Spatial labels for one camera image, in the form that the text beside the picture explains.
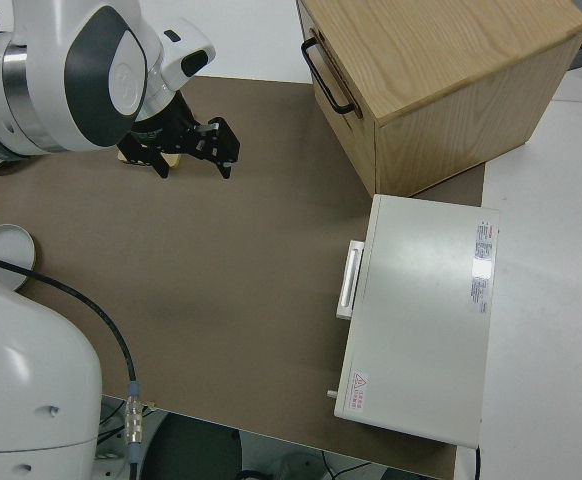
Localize black box handle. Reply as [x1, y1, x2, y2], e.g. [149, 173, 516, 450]
[300, 38, 358, 117]

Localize light wooden box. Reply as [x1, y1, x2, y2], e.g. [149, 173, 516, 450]
[295, 0, 582, 198]

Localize white toaster oven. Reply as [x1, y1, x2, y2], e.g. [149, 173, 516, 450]
[327, 193, 501, 449]

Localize wooden mug rack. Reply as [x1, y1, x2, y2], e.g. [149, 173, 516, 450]
[117, 149, 183, 170]

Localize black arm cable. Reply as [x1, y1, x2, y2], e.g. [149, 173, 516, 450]
[0, 249, 145, 471]

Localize dark round floor object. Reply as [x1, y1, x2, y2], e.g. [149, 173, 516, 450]
[143, 412, 243, 480]

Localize brown table mat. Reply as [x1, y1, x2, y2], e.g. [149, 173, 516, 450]
[0, 74, 487, 480]

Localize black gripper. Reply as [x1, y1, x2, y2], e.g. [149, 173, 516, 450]
[117, 93, 242, 182]

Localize white toaster oven handle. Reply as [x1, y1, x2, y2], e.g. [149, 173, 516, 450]
[335, 239, 368, 321]

